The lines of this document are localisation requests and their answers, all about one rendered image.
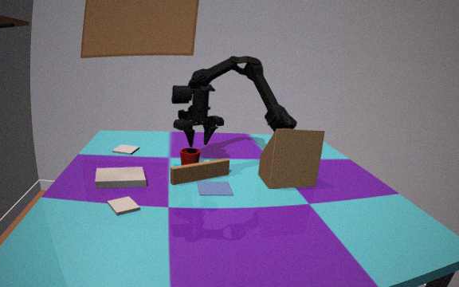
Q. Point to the red cup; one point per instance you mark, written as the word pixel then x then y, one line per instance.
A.
pixel 189 156

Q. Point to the tan wooden bar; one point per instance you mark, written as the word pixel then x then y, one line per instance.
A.
pixel 199 171

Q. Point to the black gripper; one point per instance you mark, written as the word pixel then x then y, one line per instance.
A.
pixel 199 117

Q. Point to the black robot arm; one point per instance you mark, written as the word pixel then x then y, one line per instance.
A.
pixel 199 85

